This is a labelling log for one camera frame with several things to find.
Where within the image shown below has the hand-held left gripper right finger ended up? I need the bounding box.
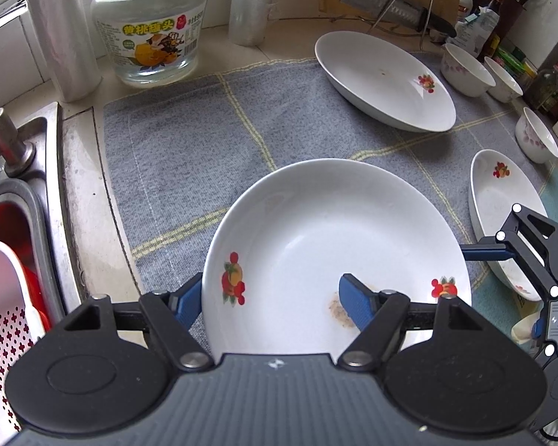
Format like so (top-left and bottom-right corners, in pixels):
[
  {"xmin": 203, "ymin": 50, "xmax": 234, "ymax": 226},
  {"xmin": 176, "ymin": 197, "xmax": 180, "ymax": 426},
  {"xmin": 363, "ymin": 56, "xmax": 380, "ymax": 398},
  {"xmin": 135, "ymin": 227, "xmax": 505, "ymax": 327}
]
[{"xmin": 337, "ymin": 274, "xmax": 488, "ymax": 373}]

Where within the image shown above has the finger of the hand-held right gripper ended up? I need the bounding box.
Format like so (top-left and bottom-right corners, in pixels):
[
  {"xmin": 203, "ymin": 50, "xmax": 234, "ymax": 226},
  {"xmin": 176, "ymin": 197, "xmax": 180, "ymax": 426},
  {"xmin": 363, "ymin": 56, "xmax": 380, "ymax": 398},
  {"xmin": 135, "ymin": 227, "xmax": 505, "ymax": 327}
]
[{"xmin": 462, "ymin": 204, "xmax": 557, "ymax": 298}]

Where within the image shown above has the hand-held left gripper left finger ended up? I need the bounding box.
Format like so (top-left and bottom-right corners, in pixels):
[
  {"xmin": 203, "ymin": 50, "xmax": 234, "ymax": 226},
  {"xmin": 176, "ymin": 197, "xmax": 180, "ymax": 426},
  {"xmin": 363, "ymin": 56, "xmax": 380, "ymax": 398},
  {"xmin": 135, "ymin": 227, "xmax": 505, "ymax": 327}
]
[{"xmin": 64, "ymin": 273, "xmax": 215, "ymax": 373}]

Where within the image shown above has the white fruit print plate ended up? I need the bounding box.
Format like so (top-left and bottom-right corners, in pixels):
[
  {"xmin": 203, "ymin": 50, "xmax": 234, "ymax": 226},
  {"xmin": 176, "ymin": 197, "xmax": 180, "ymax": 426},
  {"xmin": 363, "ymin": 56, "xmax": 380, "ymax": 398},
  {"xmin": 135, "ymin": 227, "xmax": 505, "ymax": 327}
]
[
  {"xmin": 201, "ymin": 158, "xmax": 472, "ymax": 356},
  {"xmin": 315, "ymin": 31, "xmax": 457, "ymax": 133},
  {"xmin": 468, "ymin": 149, "xmax": 552, "ymax": 303}
]

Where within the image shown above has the white floral bowl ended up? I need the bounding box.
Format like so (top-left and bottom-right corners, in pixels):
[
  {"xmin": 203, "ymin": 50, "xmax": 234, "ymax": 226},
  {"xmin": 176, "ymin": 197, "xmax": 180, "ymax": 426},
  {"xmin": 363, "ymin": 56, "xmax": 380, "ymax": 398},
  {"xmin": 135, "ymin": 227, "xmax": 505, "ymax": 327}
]
[
  {"xmin": 484, "ymin": 56, "xmax": 524, "ymax": 103},
  {"xmin": 442, "ymin": 43, "xmax": 496, "ymax": 98},
  {"xmin": 515, "ymin": 107, "xmax": 558, "ymax": 164}
]

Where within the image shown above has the person's right hand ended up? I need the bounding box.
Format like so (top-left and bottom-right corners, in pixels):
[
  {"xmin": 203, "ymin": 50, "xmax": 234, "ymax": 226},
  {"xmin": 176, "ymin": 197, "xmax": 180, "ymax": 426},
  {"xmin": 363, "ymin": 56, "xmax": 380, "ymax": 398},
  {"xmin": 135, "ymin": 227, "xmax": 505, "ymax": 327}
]
[{"xmin": 515, "ymin": 313, "xmax": 540, "ymax": 345}]

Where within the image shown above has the grey checked dish mat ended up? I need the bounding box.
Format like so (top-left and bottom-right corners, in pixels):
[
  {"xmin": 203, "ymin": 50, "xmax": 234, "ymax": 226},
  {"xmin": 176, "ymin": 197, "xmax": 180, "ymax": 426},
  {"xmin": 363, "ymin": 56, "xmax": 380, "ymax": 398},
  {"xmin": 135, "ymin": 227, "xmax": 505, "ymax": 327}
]
[{"xmin": 103, "ymin": 51, "xmax": 558, "ymax": 358}]

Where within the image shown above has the steel sink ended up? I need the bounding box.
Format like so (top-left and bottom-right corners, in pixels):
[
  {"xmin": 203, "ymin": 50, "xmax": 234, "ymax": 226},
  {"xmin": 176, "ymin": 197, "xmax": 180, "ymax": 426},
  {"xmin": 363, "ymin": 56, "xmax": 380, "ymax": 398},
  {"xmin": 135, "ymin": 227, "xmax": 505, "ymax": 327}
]
[{"xmin": 0, "ymin": 102, "xmax": 91, "ymax": 446}]

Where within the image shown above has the white colander basket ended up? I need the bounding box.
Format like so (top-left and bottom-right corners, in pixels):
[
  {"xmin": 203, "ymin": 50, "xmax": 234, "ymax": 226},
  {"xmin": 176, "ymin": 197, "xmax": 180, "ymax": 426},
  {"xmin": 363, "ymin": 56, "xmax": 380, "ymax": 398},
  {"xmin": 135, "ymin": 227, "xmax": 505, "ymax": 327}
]
[{"xmin": 0, "ymin": 239, "xmax": 52, "ymax": 433}]

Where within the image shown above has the red basin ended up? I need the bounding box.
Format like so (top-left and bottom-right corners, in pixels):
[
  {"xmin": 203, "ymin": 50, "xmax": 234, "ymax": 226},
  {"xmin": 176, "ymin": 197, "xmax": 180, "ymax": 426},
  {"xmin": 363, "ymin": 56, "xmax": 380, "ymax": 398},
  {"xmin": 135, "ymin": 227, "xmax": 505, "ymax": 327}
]
[{"xmin": 0, "ymin": 202, "xmax": 52, "ymax": 330}]

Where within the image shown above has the steel sink stub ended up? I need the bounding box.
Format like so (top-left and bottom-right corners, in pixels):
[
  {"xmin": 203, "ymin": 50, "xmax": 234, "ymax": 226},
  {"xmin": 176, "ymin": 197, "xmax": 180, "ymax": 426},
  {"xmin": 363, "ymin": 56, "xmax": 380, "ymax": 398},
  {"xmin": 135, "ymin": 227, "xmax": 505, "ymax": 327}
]
[{"xmin": 0, "ymin": 108, "xmax": 35, "ymax": 177}]

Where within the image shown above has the glass jar with yellow label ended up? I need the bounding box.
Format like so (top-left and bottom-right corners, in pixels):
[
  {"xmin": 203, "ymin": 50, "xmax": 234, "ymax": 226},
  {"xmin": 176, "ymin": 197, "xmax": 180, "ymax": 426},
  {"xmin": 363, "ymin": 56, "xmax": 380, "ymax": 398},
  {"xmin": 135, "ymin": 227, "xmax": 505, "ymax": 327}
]
[{"xmin": 90, "ymin": 0, "xmax": 210, "ymax": 88}]

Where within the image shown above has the short plastic wrap roll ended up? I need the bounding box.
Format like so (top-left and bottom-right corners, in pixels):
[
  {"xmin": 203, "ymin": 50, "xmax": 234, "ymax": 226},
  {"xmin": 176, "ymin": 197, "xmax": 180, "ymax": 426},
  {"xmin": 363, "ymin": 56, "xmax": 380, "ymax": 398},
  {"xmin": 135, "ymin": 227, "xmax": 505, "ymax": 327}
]
[{"xmin": 19, "ymin": 0, "xmax": 103, "ymax": 103}]

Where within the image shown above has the tall plastic wrap roll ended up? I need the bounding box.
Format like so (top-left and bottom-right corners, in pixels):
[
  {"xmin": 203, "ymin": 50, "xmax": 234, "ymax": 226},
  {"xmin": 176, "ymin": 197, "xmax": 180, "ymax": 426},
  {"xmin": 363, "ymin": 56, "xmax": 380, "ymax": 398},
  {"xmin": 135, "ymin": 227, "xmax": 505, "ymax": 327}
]
[{"xmin": 228, "ymin": 0, "xmax": 280, "ymax": 47}]

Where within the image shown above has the black handled kitchen knife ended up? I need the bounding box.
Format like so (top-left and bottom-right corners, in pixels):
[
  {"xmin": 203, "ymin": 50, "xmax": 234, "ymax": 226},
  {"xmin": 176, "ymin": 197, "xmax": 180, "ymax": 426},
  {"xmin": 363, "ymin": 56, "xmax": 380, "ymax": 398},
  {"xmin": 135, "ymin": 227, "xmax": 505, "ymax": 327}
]
[{"xmin": 340, "ymin": 0, "xmax": 457, "ymax": 39}]

